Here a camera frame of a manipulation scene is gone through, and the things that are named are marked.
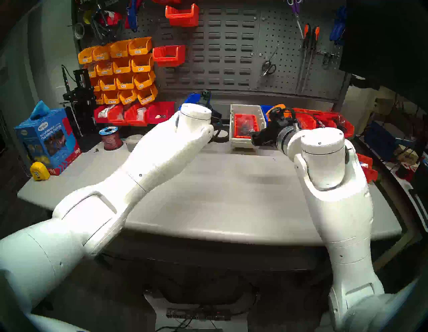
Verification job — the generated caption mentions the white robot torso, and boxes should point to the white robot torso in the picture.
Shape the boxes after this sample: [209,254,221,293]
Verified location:
[24,312,92,332]

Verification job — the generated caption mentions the grey louvred wall panel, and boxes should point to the grey louvred wall panel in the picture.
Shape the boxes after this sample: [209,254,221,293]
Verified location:
[155,0,261,92]

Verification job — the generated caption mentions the black power strip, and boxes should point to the black power strip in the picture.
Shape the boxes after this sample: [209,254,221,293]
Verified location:
[166,307,231,322]

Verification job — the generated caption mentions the small grey pegboard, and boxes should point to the small grey pegboard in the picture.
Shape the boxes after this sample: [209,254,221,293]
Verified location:
[72,0,163,87]

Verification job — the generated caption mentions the black metal stand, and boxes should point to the black metal stand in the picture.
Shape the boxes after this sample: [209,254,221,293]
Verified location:
[63,69,101,151]

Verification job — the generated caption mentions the small cardboard box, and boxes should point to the small cardboard box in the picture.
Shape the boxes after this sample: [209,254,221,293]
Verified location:
[398,147,418,164]

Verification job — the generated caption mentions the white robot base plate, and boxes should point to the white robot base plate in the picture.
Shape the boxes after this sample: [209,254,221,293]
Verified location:
[144,288,261,332]

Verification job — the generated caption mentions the red tool white lettering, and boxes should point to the red tool white lettering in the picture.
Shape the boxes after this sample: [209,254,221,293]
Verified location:
[314,113,340,129]

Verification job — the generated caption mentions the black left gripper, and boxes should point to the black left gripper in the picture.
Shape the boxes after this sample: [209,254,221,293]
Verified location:
[200,90,223,122]

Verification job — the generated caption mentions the blue red hand tool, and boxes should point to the blue red hand tool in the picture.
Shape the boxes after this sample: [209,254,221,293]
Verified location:
[125,0,142,33]

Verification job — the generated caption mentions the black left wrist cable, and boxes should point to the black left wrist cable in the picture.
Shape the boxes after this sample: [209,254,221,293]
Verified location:
[211,119,231,143]

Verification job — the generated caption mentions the red parts bin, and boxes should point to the red parts bin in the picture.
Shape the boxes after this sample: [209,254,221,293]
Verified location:
[94,104,111,123]
[124,103,148,127]
[146,101,176,125]
[107,104,129,126]

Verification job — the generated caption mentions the black handled scissors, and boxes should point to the black handled scissors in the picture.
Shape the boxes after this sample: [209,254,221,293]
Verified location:
[254,45,280,86]

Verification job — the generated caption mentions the large grey pegboard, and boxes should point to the large grey pegboard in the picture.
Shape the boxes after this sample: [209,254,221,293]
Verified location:
[254,0,348,101]

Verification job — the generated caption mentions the yellow tape measure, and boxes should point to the yellow tape measure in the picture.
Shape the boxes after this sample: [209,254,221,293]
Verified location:
[30,162,50,181]

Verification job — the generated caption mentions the red white tape roll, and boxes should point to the red white tape roll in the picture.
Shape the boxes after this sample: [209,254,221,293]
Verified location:
[100,10,122,26]

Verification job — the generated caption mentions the red thread spool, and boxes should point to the red thread spool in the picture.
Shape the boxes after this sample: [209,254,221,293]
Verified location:
[396,162,417,181]

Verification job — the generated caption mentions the blue plastic storage bin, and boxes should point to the blue plastic storage bin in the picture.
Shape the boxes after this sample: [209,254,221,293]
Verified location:
[260,105,277,123]
[180,93,202,111]

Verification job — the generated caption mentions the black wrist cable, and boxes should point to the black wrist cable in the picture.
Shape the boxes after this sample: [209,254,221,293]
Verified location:
[211,119,231,143]
[286,109,330,130]

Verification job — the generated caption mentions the large beige storage bin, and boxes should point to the large beige storage bin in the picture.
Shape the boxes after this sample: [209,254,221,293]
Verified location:
[229,104,267,148]

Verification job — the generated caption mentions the grey duct tape roll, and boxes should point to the grey duct tape roll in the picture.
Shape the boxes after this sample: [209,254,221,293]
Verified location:
[125,135,144,152]

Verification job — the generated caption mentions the blue cleaning cloths box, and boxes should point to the blue cleaning cloths box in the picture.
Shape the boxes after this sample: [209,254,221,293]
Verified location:
[14,108,82,176]

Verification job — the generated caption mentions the dark blue case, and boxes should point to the dark blue case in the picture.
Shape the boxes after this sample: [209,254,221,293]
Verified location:
[364,120,407,151]

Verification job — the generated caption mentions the black monitor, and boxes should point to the black monitor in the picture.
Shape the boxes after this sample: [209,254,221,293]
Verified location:
[339,0,428,112]

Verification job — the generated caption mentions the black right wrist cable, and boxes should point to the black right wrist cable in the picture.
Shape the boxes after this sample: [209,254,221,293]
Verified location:
[286,109,330,130]

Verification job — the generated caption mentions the grey C-clamp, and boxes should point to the grey C-clamp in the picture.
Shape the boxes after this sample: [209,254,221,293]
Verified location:
[90,4,123,46]

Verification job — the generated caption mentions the orange-red plastic bin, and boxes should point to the orange-red plastic bin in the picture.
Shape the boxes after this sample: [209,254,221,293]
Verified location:
[356,153,378,183]
[234,114,259,139]
[306,110,355,138]
[290,108,316,130]

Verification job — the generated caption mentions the blue spring clamps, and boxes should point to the blue spring clamps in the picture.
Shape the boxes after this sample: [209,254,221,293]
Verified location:
[329,6,347,46]

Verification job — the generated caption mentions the purple handled scissors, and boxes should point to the purple handled scissors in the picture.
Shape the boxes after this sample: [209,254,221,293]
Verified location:
[286,0,305,40]

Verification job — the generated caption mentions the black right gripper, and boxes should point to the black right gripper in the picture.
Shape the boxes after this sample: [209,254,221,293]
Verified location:
[250,108,289,148]

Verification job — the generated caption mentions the blue cloth in dispenser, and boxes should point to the blue cloth in dispenser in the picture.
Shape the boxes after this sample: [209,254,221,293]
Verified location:
[30,100,50,120]

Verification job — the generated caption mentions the red wire spool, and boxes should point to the red wire spool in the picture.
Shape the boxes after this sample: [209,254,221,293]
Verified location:
[99,126,123,151]

